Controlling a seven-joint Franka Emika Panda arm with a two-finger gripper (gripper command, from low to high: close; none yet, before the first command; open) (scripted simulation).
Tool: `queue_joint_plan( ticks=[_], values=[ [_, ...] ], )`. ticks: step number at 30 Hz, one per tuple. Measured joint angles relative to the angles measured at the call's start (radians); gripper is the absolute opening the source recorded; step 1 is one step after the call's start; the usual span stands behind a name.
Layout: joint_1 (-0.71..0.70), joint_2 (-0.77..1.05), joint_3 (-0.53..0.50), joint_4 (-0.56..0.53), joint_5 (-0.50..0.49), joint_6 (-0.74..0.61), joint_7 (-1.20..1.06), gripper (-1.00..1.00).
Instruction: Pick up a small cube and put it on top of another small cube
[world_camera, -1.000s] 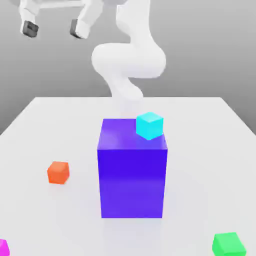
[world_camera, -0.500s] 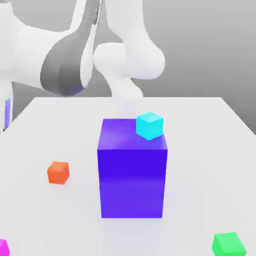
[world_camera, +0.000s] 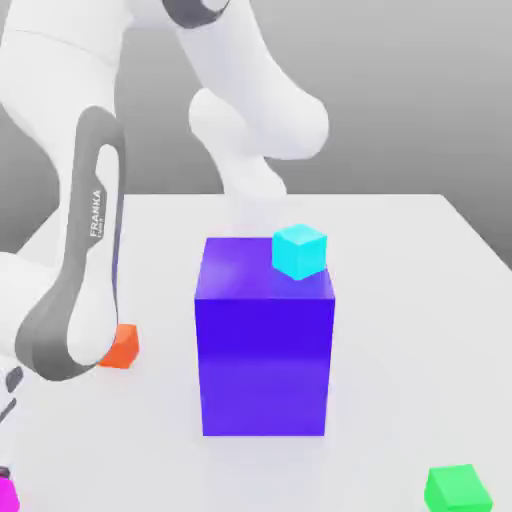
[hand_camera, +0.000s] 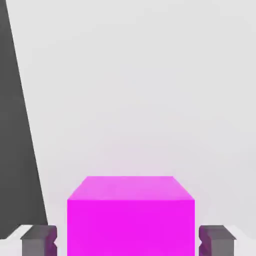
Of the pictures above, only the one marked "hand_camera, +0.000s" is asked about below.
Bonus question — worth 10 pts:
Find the small magenta cube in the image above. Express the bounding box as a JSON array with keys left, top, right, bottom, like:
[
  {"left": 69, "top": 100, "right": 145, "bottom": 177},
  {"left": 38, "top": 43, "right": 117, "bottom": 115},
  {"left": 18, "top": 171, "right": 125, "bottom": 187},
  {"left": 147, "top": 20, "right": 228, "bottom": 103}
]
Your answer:
[{"left": 66, "top": 175, "right": 196, "bottom": 256}]

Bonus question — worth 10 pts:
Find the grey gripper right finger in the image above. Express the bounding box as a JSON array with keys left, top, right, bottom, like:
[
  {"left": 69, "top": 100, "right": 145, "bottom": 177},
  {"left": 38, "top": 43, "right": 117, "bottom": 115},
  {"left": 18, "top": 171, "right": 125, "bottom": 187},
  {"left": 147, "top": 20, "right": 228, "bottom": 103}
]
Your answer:
[{"left": 198, "top": 224, "right": 256, "bottom": 256}]

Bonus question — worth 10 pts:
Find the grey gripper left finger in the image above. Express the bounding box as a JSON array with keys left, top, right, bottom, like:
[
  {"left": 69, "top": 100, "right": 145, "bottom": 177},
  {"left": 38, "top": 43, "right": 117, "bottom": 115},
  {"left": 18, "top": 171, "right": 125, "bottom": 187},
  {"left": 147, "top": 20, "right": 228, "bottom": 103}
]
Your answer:
[{"left": 0, "top": 224, "right": 58, "bottom": 256}]

